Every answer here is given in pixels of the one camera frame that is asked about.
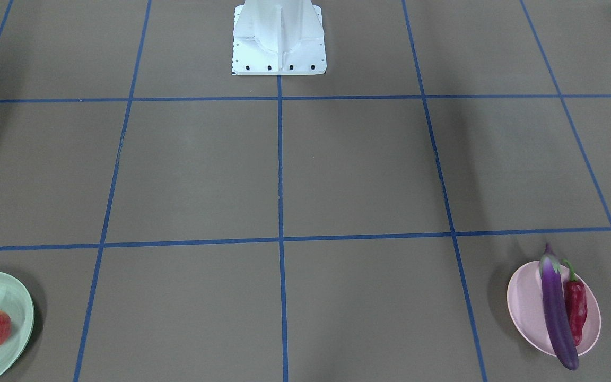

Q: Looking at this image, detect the pink plate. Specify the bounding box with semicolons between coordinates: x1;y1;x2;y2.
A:
507;261;602;357

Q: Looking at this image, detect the light green plate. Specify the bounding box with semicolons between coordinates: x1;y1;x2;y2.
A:
0;272;36;376

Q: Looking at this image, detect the red chili pepper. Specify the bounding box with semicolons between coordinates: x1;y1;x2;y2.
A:
562;259;588;346

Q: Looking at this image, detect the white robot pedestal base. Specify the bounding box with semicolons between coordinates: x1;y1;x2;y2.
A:
231;1;327;76

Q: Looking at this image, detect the purple eggplant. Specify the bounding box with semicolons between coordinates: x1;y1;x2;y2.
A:
538;242;579;371

